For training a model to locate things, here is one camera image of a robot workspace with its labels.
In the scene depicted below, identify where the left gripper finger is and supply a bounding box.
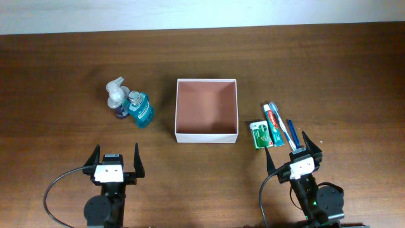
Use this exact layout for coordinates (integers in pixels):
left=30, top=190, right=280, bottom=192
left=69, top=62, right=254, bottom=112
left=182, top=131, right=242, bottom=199
left=134, top=143, right=145, bottom=177
left=84, top=144, right=101, bottom=167

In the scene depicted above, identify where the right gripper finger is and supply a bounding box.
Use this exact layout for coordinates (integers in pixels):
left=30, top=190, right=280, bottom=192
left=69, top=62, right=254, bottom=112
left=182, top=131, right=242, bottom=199
left=302, top=131, right=322, bottom=158
left=265, top=146, right=277, bottom=176

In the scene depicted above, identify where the blue disposable razor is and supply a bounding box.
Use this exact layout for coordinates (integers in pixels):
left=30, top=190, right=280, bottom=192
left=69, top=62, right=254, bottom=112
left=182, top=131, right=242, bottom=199
left=287, top=119, right=301, bottom=148

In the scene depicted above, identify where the toothpaste tube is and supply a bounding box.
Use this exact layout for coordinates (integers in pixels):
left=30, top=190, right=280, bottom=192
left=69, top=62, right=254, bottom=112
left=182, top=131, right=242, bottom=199
left=263, top=104, right=285, bottom=147

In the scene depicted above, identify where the green soap packet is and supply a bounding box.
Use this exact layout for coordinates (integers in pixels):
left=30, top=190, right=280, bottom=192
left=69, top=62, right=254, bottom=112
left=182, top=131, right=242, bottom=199
left=249, top=120, right=274, bottom=149

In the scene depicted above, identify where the blue white toothbrush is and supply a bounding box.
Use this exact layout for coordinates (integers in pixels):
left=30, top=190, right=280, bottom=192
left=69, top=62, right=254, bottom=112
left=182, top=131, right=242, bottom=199
left=269, top=102, right=297, bottom=151

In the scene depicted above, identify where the blue mouthwash bottle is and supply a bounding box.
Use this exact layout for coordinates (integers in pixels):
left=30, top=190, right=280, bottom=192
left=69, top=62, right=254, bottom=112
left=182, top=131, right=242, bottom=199
left=128, top=91, right=154, bottom=128

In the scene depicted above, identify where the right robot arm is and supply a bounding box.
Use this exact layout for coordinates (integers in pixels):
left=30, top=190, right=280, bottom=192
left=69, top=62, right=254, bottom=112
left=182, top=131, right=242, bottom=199
left=258, top=132, right=365, bottom=228

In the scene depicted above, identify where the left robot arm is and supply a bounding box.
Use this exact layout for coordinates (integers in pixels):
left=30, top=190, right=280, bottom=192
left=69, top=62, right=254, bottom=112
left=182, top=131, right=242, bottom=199
left=83, top=145, right=145, bottom=228

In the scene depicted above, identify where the clear pump soap bottle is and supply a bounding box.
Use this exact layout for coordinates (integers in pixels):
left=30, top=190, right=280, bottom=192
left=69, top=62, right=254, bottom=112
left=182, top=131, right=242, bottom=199
left=106, top=77, right=130, bottom=119

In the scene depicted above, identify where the white cardboard box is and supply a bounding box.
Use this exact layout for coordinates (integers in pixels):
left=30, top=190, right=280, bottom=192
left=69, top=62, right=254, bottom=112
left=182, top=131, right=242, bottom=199
left=174, top=79, right=239, bottom=143

